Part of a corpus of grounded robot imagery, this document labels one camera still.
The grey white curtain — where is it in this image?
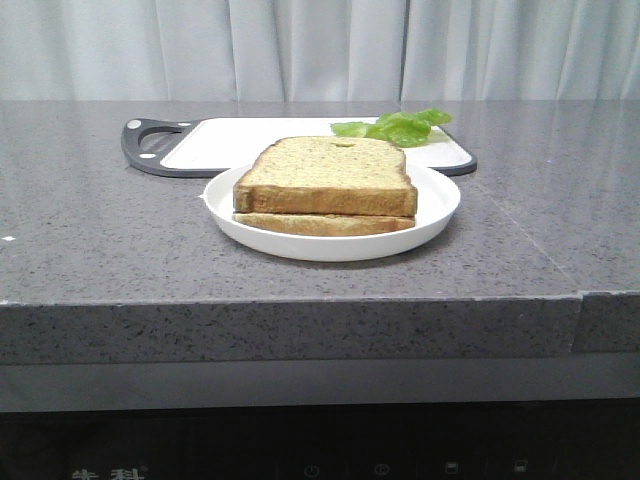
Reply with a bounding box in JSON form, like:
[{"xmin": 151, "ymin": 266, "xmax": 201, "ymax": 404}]
[{"xmin": 1, "ymin": 1, "xmax": 639, "ymax": 102}]

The thin bottom bread slice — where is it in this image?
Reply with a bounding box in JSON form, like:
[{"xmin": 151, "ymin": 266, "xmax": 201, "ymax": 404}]
[{"xmin": 232, "ymin": 212, "xmax": 416, "ymax": 237}]

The white round plate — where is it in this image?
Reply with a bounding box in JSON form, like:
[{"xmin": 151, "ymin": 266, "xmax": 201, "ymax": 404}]
[{"xmin": 200, "ymin": 164, "xmax": 461, "ymax": 262}]

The thick top bread slice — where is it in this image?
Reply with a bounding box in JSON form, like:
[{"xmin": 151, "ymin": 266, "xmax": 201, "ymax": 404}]
[{"xmin": 233, "ymin": 136, "xmax": 418, "ymax": 217}]

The green lettuce leaf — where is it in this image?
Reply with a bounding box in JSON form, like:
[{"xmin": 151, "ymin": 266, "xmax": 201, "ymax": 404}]
[{"xmin": 330, "ymin": 108, "xmax": 453, "ymax": 148}]

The white cutting board grey rim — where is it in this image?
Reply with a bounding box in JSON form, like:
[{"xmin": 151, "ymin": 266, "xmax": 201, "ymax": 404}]
[{"xmin": 120, "ymin": 116, "xmax": 478, "ymax": 179}]

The black appliance control panel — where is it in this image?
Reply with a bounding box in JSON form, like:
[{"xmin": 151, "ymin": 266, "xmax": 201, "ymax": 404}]
[{"xmin": 1, "ymin": 400, "xmax": 639, "ymax": 479}]

